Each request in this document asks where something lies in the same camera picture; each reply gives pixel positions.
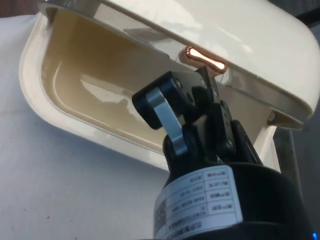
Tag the rounded box lid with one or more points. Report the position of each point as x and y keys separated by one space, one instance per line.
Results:
x=225 y=30

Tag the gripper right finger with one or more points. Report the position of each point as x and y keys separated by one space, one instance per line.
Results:
x=226 y=120

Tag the cream box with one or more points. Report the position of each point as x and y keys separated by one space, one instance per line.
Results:
x=75 y=75

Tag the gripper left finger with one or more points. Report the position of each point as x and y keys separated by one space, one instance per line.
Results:
x=160 y=110

